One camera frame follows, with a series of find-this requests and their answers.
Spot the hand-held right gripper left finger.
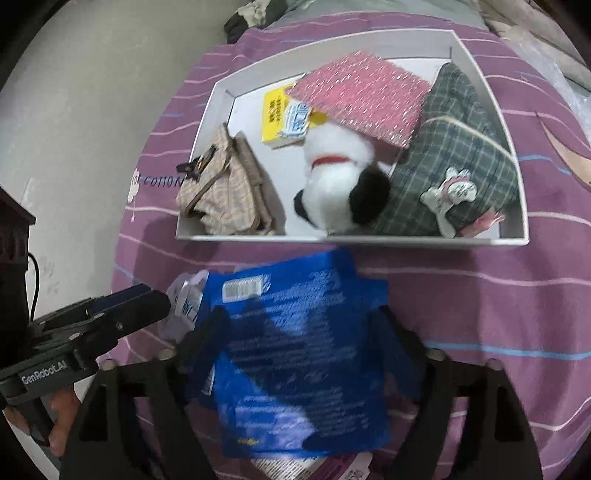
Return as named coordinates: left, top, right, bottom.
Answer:
left=59, top=305, right=232, bottom=480

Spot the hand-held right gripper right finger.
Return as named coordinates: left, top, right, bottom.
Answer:
left=369, top=305, right=543, bottom=480

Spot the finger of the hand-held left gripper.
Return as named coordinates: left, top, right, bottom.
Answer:
left=92, top=285, right=155, bottom=315
left=85, top=290, right=172, bottom=352

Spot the pale lavender plastic packet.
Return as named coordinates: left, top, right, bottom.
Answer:
left=159, top=270, right=211, bottom=342

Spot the blue plastic packet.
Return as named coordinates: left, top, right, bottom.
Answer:
left=185, top=249, right=393, bottom=460

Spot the beige plaid bear pouch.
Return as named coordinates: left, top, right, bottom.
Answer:
left=175, top=122, right=282, bottom=237

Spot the white cardboard box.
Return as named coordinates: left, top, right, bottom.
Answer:
left=175, top=28, right=530, bottom=247

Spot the white black plush dog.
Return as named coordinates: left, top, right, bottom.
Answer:
left=293, top=122, right=393, bottom=234

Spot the dark green plaid pouch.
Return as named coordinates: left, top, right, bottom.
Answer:
left=369, top=62, right=520, bottom=238

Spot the yellow white book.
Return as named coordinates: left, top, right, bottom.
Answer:
left=261, top=83, right=331, bottom=149

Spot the pink glitter scouring pad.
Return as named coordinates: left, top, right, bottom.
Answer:
left=285, top=52, right=435, bottom=149

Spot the person's left hand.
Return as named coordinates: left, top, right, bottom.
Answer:
left=48, top=385, right=84, bottom=459

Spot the dark bedside cabinet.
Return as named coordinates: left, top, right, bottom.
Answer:
left=0, top=187, right=37, bottom=333

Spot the clear plastic bag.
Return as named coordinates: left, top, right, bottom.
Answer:
left=508, top=28, right=591, bottom=139

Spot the dark and white cloth bundle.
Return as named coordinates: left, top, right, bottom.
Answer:
left=224, top=0, right=289, bottom=44

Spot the black cable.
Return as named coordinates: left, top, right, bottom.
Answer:
left=27, top=251, right=42, bottom=324

